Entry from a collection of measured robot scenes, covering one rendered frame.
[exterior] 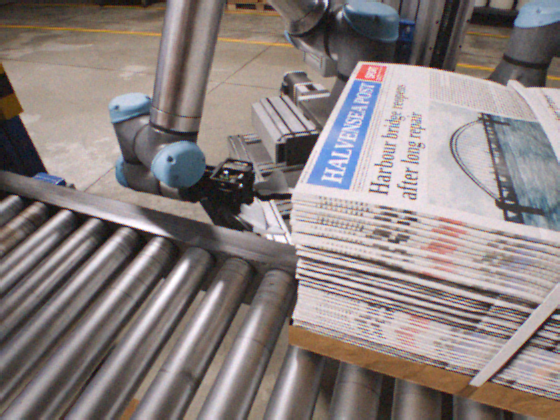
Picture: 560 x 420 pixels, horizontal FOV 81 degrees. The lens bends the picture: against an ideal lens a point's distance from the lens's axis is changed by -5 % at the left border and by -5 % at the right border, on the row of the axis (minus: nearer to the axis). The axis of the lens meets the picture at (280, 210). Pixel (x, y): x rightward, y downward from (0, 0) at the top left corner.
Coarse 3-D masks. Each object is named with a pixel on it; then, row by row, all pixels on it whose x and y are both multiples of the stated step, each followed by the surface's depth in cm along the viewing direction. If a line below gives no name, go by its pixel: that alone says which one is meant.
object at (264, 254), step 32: (0, 192) 62; (32, 192) 61; (64, 192) 61; (128, 224) 54; (160, 224) 54; (192, 224) 54; (224, 256) 50; (256, 256) 49; (288, 256) 49; (256, 288) 53
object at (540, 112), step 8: (512, 80) 39; (520, 88) 36; (528, 96) 33; (536, 104) 31; (536, 112) 30; (544, 112) 30; (544, 120) 28; (552, 120) 29; (544, 128) 28; (552, 128) 27; (552, 136) 26; (552, 144) 26
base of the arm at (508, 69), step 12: (504, 60) 88; (516, 60) 84; (492, 72) 94; (504, 72) 88; (516, 72) 85; (528, 72) 84; (540, 72) 84; (504, 84) 88; (528, 84) 85; (540, 84) 85
